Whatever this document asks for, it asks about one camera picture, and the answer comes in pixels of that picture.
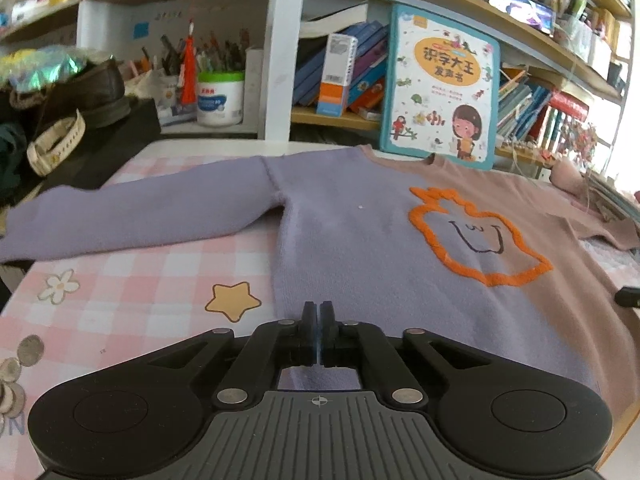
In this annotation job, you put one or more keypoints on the usmile white orange box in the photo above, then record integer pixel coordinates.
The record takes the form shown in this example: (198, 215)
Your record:
(336, 76)

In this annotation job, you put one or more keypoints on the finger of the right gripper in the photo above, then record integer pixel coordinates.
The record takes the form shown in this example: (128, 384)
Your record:
(628, 297)

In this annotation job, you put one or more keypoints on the pink checkered table mat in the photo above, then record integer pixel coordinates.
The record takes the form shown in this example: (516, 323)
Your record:
(98, 309)

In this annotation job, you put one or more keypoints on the white green pen cup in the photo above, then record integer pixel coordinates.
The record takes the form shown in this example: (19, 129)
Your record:
(220, 98)

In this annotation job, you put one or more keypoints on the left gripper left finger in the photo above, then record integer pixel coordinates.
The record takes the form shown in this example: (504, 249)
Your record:
(145, 418)

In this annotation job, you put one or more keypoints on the purple and pink sweater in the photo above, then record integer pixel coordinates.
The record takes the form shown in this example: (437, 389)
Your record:
(489, 259)

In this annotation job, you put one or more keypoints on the children's sound book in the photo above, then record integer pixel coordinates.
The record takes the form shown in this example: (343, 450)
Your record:
(441, 89)

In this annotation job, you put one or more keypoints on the smartphone on shelf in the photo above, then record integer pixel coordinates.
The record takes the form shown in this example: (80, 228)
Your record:
(529, 12)

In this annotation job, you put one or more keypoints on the pink plush item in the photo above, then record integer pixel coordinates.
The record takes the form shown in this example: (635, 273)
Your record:
(566, 176)

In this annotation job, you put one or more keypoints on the red thick dictionary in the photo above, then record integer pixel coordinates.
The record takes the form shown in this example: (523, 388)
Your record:
(569, 105)

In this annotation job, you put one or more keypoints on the red tassel ornament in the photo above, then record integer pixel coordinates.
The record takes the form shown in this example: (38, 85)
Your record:
(190, 70)

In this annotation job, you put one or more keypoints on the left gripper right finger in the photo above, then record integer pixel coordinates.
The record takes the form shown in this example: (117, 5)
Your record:
(497, 415)

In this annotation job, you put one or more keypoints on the stack of books right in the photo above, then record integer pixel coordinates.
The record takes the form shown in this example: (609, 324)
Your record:
(603, 198)

